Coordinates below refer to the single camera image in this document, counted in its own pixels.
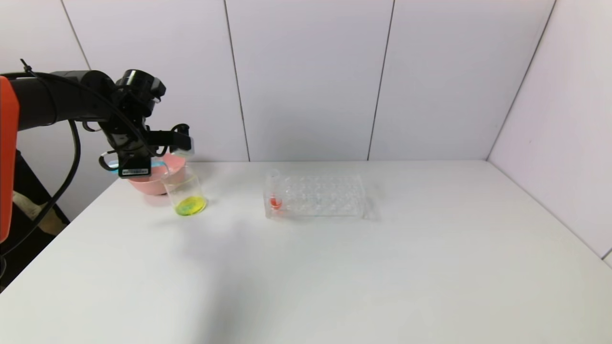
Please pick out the clear plastic test tube rack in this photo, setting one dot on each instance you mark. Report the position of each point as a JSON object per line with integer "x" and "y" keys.
{"x": 355, "y": 203}

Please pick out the black and orange left arm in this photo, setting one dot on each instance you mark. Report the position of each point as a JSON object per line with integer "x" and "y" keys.
{"x": 57, "y": 100}

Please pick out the white curved background object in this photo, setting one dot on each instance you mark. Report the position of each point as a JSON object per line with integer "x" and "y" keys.
{"x": 28, "y": 200}

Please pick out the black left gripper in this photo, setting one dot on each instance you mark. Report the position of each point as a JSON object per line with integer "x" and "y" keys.
{"x": 134, "y": 169}

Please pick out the test tube with blue pigment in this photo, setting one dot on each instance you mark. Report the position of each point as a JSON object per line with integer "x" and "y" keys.
{"x": 160, "y": 165}

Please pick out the black background furniture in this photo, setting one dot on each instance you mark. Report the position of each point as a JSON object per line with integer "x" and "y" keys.
{"x": 24, "y": 224}

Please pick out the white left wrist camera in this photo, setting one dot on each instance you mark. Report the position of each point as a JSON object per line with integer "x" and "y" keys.
{"x": 184, "y": 145}

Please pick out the clear glass beaker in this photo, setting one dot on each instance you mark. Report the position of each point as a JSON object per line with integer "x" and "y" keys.
{"x": 190, "y": 206}

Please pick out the pink bowl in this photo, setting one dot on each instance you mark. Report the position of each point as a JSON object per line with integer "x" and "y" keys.
{"x": 153, "y": 184}

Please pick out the test tube with red pigment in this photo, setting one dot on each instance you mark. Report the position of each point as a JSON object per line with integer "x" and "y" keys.
{"x": 276, "y": 202}

